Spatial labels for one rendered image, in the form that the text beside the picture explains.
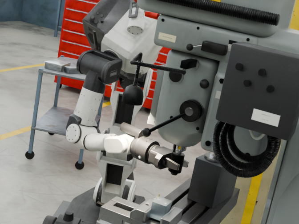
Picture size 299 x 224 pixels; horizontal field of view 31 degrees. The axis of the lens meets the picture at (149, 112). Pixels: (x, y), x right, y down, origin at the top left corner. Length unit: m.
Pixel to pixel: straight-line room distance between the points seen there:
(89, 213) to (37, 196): 1.48
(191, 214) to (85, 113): 0.59
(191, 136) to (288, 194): 0.37
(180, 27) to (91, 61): 0.59
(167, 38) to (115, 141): 0.48
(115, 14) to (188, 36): 0.65
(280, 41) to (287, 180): 0.41
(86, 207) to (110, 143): 1.01
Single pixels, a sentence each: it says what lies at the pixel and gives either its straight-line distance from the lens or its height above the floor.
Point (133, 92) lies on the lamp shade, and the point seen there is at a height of 1.45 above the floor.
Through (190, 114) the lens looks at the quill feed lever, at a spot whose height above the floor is 1.45.
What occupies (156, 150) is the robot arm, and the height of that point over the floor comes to 1.25.
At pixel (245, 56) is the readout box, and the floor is 1.70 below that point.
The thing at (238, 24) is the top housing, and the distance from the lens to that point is 1.66.
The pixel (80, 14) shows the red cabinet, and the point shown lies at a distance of 7.34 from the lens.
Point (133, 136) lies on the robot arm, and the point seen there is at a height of 1.26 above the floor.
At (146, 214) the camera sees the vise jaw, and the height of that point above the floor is 1.06.
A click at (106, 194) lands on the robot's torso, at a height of 0.72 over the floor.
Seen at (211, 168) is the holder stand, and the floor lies 1.13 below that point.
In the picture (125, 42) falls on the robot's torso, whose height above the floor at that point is 1.55.
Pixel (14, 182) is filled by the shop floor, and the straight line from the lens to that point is 4.58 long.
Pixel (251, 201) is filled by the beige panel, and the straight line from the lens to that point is 3.76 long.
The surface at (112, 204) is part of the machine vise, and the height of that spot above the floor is 1.03.
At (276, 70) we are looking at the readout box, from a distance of 1.40.
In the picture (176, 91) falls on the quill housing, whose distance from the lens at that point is 1.78.
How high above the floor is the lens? 1.88
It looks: 15 degrees down
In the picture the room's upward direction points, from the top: 11 degrees clockwise
